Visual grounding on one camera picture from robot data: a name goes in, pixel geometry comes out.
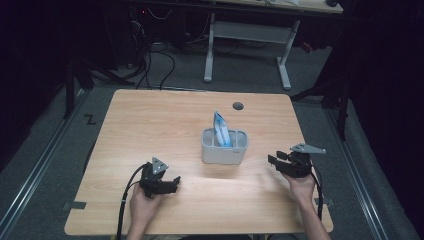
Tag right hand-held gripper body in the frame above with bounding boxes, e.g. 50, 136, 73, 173
281, 142, 327, 179

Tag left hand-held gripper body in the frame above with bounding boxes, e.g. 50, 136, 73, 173
138, 156, 172, 200

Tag white plastic storage box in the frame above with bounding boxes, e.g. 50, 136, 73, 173
200, 128, 250, 166

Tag blue and white toothpaste tube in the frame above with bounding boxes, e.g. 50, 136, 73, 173
212, 110, 234, 149

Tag person's right hand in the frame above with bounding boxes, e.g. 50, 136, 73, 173
282, 172, 317, 207

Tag person's left hand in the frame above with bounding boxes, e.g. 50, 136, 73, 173
128, 182, 165, 232

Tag grey tape piece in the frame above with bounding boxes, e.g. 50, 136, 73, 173
62, 200, 87, 211
314, 197, 335, 207

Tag black metal stand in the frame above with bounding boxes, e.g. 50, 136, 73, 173
62, 58, 136, 120
289, 64, 353, 142

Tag white-legged wooden desk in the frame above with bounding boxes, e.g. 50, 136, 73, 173
202, 0, 344, 91

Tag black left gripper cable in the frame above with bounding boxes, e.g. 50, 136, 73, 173
115, 162, 148, 240

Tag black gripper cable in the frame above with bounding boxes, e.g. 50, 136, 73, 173
309, 163, 325, 222
115, 162, 148, 240

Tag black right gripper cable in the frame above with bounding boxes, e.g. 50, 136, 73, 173
309, 163, 325, 222

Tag metal floor rail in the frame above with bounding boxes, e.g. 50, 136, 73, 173
0, 89, 88, 232
323, 109, 390, 240

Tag black floor cables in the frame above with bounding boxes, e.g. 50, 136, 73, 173
125, 8, 177, 91

